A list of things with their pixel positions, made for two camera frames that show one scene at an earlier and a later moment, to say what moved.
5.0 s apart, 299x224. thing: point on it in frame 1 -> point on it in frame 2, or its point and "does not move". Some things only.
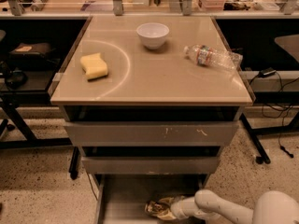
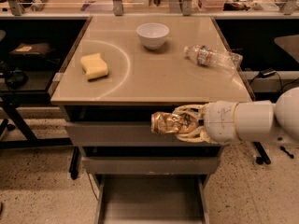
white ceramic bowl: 153,35 does not move
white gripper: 177,208 -> 221,121
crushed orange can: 153,207 -> 163,122
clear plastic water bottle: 206,55 does not move
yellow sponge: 94,66 does not move
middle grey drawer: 151,164 does not move
